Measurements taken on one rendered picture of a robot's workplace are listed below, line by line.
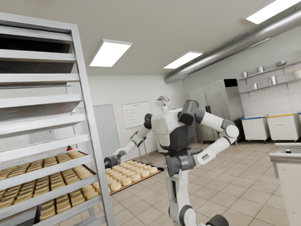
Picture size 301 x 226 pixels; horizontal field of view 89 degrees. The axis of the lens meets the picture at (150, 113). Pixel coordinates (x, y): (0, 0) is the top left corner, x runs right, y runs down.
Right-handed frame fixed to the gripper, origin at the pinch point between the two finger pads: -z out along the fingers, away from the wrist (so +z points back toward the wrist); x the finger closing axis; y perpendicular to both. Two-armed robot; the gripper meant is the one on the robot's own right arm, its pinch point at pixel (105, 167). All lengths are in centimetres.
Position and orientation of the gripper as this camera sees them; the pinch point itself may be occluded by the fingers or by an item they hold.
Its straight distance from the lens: 124.4
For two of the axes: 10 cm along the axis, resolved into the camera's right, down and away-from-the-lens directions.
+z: 1.9, 0.1, 9.8
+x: -1.8, -9.8, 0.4
